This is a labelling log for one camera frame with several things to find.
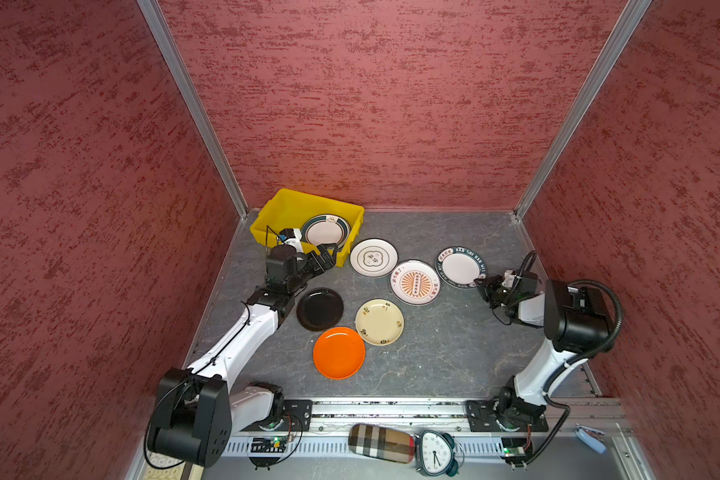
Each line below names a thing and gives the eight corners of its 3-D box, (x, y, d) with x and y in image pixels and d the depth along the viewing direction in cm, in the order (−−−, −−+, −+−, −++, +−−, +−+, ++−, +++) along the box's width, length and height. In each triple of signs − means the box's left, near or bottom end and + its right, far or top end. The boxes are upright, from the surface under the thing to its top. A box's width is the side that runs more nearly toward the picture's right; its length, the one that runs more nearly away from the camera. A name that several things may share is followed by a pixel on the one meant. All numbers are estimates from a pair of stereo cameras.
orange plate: (311, 379, 82) (310, 377, 80) (317, 330, 91) (316, 327, 89) (365, 379, 82) (365, 377, 80) (365, 330, 91) (365, 327, 89)
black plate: (295, 330, 90) (293, 326, 88) (301, 291, 99) (300, 287, 97) (342, 330, 91) (341, 326, 88) (344, 292, 99) (344, 287, 97)
